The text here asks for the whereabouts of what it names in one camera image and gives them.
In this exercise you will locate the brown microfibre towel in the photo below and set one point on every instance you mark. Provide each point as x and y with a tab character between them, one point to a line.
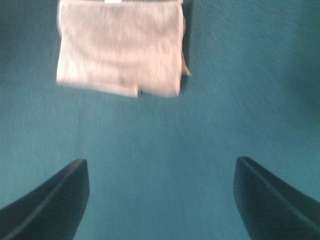
125	48

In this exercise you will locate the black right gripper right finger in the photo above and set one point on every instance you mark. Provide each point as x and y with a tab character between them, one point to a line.
270	208

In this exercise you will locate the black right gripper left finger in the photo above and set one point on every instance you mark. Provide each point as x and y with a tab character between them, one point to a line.
53	210

